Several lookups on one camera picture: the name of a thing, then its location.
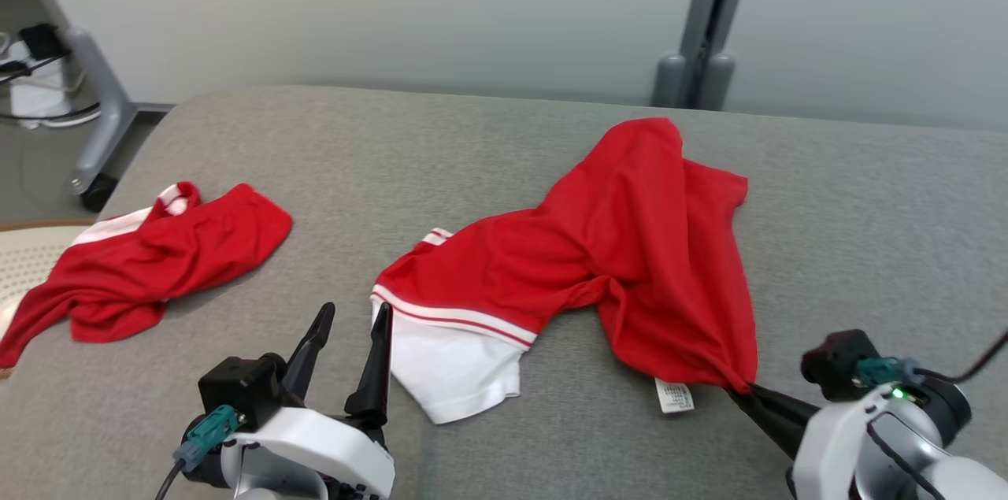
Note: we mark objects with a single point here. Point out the grey cylindrical post cap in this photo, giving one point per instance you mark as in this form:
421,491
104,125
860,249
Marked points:
717,83
669,83

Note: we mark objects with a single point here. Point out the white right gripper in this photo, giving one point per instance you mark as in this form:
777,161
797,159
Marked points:
835,445

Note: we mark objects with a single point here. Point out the grey fabric sofa seat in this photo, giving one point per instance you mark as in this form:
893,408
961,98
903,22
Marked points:
472,169

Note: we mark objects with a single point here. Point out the red jersey with white sleeves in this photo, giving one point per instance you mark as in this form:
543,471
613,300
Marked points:
630,232

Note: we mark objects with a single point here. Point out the beige perforated laundry basket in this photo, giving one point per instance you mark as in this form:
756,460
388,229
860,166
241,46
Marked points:
31,264

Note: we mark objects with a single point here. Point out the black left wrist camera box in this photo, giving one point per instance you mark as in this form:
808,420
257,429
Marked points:
240,386

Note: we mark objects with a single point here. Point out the white box behind stand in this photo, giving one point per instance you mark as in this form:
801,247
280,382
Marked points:
35,94

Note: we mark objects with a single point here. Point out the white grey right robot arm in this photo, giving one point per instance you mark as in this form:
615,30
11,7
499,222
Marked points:
969,480

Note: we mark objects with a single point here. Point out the grey wheeled stand leg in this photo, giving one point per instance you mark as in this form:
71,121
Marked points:
106,106

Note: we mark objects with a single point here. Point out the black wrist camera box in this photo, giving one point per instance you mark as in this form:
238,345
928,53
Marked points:
835,362
240,386

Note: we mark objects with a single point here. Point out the red shorts with white stripe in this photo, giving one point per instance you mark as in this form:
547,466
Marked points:
157,264

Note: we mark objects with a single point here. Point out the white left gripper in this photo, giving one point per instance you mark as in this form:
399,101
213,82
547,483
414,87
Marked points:
315,445

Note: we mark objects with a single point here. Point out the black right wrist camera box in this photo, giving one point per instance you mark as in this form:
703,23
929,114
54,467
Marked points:
835,362

